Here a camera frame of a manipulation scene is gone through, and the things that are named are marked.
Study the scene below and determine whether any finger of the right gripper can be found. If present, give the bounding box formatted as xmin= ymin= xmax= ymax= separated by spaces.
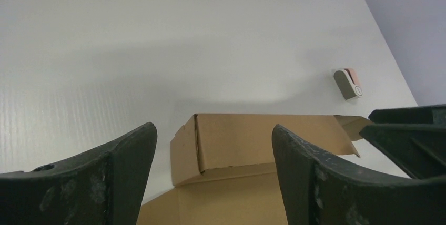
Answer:
xmin=360 ymin=104 xmax=445 ymax=179

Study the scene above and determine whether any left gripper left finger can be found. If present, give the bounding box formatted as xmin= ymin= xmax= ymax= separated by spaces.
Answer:
xmin=1 ymin=122 xmax=157 ymax=224

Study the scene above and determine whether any brown cardboard box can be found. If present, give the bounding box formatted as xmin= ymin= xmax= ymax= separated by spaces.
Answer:
xmin=137 ymin=114 xmax=370 ymax=225

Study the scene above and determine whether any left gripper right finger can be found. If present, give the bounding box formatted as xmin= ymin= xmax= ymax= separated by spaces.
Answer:
xmin=272 ymin=125 xmax=445 ymax=224

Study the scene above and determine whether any small pink white stapler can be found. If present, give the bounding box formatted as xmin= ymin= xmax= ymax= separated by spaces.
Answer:
xmin=333 ymin=68 xmax=363 ymax=100

